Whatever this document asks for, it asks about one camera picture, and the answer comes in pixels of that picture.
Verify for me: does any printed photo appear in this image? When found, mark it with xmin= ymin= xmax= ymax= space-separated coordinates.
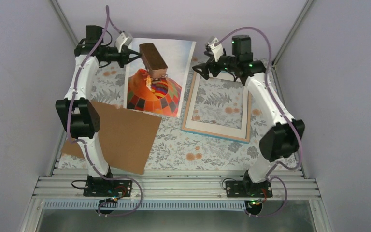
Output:
xmin=123 ymin=38 xmax=195 ymax=117

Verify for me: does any slotted cable duct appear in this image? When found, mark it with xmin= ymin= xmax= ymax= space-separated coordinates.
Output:
xmin=43 ymin=199 xmax=245 ymax=211

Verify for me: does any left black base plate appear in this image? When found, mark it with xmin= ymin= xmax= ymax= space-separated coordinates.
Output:
xmin=83 ymin=179 xmax=133 ymax=198

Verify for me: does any teal wooden picture frame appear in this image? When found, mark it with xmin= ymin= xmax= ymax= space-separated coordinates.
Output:
xmin=181 ymin=69 xmax=253 ymax=144

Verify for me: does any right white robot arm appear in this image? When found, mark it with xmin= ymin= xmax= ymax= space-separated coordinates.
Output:
xmin=192 ymin=35 xmax=305 ymax=198

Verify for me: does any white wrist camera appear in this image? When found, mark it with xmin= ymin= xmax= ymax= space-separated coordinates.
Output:
xmin=115 ymin=31 xmax=133 ymax=53
xmin=204 ymin=36 xmax=226 ymax=62

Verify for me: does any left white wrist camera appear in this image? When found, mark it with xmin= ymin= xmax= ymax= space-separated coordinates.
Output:
xmin=115 ymin=31 xmax=133 ymax=53

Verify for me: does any cream mat board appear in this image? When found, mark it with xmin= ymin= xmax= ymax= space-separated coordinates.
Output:
xmin=185 ymin=72 xmax=249 ymax=140

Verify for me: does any brown backing board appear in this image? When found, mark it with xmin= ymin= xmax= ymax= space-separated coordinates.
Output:
xmin=60 ymin=101 xmax=162 ymax=176

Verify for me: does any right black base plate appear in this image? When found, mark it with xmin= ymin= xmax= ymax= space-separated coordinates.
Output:
xmin=225 ymin=180 xmax=273 ymax=198

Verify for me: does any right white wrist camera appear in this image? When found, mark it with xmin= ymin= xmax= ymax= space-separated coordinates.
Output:
xmin=204 ymin=36 xmax=226 ymax=62

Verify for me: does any aluminium rail frame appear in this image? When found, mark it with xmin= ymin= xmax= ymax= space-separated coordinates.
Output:
xmin=19 ymin=0 xmax=333 ymax=232

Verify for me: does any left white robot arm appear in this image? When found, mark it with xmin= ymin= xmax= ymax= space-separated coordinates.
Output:
xmin=55 ymin=25 xmax=141 ymax=196

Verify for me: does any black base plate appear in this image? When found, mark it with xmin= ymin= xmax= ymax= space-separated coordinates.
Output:
xmin=225 ymin=180 xmax=273 ymax=198
xmin=83 ymin=179 xmax=133 ymax=198

